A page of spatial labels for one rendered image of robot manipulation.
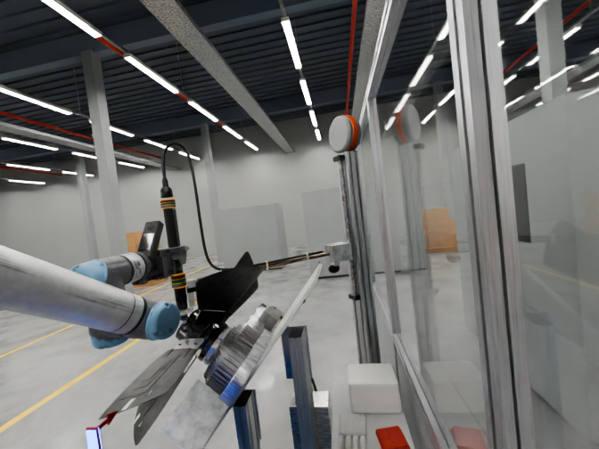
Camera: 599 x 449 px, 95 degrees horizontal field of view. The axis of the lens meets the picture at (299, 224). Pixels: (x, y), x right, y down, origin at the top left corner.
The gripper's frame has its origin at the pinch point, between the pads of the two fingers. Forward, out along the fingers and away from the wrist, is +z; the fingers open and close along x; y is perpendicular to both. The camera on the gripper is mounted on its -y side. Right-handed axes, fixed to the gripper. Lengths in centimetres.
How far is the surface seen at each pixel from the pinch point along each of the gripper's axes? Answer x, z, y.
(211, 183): -462, 928, -159
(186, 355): 4.1, -10.1, 31.7
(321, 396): 37, 21, 67
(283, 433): -8, 101, 151
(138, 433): -17, -10, 57
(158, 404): -12, -6, 50
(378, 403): 59, 10, 60
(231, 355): 13.8, -1.6, 36.7
